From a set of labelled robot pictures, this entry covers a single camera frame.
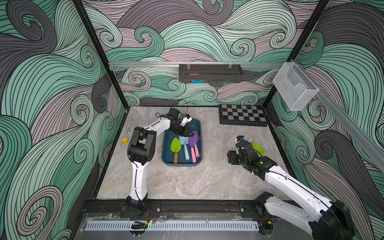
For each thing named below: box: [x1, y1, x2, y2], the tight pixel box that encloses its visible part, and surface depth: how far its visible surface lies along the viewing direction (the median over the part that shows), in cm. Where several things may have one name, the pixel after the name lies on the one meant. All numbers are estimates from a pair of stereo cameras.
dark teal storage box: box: [161, 119, 203, 167], surface depth 95 cm
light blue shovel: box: [178, 136, 190, 161], surface depth 96 cm
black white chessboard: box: [218, 104, 267, 127], surface depth 113 cm
